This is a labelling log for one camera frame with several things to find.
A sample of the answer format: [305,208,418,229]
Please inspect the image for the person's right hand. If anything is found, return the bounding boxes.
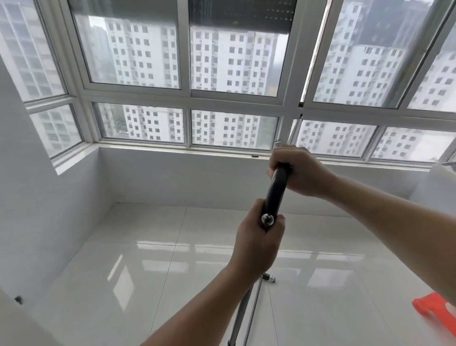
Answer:
[267,145,337,199]

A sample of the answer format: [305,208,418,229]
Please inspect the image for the person's left hand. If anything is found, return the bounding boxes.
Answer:
[228,199,286,277]

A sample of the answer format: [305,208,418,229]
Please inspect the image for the black-handled metal pole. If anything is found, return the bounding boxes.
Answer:
[261,113,304,232]

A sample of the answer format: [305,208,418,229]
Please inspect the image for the person's right forearm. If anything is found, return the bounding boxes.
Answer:
[329,174,456,308]

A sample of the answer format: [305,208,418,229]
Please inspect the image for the person's left forearm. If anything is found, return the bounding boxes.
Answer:
[142,263,276,346]

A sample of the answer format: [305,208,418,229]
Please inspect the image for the silver metal rod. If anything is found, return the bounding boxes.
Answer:
[245,272,276,346]

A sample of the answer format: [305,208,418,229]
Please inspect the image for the grey metal pole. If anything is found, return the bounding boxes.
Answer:
[227,285,254,346]

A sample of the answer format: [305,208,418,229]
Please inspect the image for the white high-rise buildings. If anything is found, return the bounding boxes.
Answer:
[0,0,456,161]

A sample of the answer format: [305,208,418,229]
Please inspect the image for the dark roller blind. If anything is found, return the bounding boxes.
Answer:
[68,0,298,36]

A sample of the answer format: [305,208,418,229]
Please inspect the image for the orange plastic object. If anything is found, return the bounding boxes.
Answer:
[412,292,456,338]

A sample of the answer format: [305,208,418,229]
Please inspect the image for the white window frame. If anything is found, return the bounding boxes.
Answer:
[0,0,456,176]

